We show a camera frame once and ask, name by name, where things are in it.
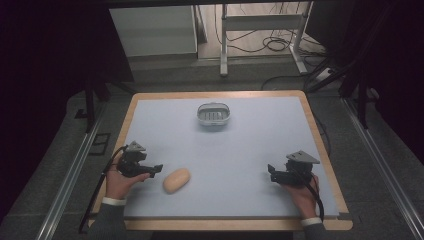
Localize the white cabinet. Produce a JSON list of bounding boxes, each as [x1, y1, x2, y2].
[[108, 4, 199, 58]]

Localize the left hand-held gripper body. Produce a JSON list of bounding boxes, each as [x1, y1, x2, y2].
[[116, 140, 155, 178]]

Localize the right hand-held gripper black cable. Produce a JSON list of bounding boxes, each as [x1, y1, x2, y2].
[[293, 168, 326, 224]]

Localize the tan bread roll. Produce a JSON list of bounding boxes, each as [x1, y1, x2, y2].
[[162, 167, 192, 195]]

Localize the aluminium floor rail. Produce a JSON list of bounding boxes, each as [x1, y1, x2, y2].
[[34, 108, 108, 240], [342, 97, 424, 240]]

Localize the person's left hand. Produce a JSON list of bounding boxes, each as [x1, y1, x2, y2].
[[105, 162, 152, 201]]

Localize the left hand-held gripper black cable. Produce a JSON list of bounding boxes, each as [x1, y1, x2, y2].
[[78, 145, 129, 234]]

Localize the black floor cables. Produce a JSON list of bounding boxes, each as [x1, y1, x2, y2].
[[214, 2, 329, 91]]

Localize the hand-held gripper black cable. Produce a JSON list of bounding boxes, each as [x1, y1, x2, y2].
[[78, 145, 129, 234], [293, 168, 326, 224]]

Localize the wooden table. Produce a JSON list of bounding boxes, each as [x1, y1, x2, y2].
[[87, 89, 354, 232]]

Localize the white metal desk frame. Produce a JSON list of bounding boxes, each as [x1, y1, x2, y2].
[[219, 1, 310, 78]]

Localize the black floor bracket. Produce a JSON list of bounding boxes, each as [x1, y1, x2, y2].
[[87, 132, 112, 157]]

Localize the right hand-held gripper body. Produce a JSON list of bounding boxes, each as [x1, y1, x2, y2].
[[277, 150, 321, 187]]

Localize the grey soap dish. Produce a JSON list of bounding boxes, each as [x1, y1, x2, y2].
[[196, 101, 232, 127]]

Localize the person's right hand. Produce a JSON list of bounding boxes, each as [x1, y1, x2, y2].
[[282, 174, 321, 220]]

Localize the black curtain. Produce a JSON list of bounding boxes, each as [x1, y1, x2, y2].
[[0, 0, 135, 224], [305, 0, 424, 164]]

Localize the white power strip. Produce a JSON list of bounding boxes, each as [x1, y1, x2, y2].
[[314, 67, 335, 83]]

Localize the black metal stand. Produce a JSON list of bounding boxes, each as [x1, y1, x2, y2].
[[82, 74, 138, 135]]

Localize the light blue table mat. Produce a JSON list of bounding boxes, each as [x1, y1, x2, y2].
[[123, 96, 340, 220]]

